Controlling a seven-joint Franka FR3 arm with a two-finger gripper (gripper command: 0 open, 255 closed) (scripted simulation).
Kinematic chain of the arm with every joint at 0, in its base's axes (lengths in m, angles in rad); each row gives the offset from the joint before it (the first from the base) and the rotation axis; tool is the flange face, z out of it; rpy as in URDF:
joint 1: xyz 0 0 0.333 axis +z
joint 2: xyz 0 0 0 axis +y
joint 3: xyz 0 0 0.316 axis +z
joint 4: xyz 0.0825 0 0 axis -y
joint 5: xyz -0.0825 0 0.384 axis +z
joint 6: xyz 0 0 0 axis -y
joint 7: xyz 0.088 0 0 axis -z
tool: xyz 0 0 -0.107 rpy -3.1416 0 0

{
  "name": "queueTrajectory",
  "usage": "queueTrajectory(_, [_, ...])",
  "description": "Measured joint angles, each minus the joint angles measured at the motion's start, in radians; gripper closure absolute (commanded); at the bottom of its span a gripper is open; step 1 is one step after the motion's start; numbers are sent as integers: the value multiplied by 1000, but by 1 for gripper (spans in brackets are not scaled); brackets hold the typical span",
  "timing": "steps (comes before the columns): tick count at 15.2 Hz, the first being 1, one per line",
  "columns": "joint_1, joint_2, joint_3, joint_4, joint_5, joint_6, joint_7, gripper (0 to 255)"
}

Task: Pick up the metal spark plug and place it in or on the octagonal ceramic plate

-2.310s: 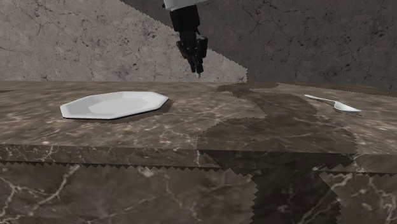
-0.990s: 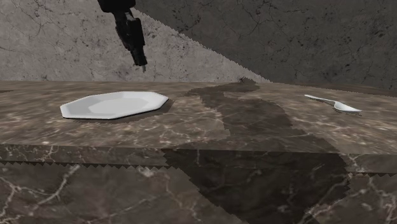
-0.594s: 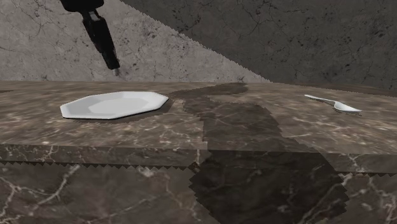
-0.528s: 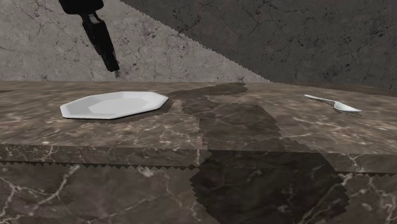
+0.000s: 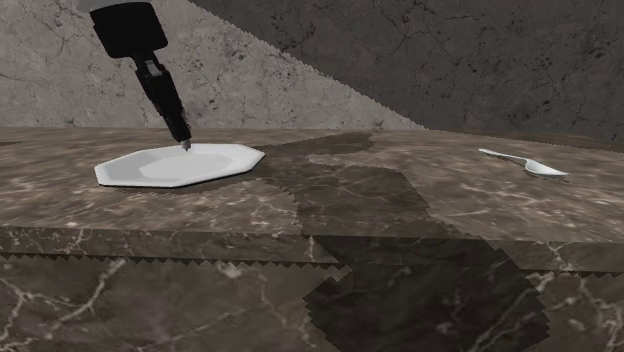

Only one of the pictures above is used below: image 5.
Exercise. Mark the white spoon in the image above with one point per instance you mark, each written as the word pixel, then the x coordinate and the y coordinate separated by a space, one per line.
pixel 538 167

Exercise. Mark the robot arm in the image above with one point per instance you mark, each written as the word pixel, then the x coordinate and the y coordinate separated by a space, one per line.
pixel 105 4

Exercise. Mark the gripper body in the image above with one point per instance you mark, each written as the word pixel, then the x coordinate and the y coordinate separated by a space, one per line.
pixel 128 30

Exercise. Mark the white octagonal plate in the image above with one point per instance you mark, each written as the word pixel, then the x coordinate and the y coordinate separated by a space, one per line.
pixel 170 168

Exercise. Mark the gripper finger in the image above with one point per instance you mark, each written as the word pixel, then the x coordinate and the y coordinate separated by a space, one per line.
pixel 163 97

